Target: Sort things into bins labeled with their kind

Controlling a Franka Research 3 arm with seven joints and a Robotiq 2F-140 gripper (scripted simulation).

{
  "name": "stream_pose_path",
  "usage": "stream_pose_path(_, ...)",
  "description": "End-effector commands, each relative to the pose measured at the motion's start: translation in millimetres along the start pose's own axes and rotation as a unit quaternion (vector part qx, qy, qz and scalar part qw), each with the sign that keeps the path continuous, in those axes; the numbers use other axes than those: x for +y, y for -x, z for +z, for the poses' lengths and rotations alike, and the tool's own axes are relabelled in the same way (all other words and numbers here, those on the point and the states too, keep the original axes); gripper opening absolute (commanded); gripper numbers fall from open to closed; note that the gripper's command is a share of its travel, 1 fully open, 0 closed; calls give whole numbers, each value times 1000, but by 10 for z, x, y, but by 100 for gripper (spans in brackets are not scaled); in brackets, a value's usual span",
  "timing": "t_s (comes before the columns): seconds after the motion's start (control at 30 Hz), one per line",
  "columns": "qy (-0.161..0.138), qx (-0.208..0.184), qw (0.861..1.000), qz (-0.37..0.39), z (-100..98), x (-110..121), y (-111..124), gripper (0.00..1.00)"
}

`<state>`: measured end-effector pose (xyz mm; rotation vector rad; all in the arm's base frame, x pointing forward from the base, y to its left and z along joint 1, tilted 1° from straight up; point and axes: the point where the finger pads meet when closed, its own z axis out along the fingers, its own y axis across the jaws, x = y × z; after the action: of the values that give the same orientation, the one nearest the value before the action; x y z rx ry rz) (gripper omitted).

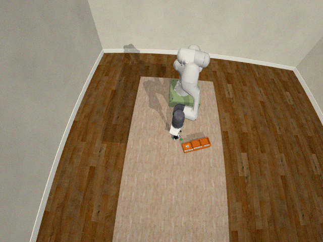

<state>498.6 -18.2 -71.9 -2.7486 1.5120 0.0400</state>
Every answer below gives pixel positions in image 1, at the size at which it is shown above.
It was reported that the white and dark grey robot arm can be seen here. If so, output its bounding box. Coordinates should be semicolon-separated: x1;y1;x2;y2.
169;44;210;136

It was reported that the orange three-bin rack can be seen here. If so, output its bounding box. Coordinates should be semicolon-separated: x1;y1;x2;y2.
182;137;211;153

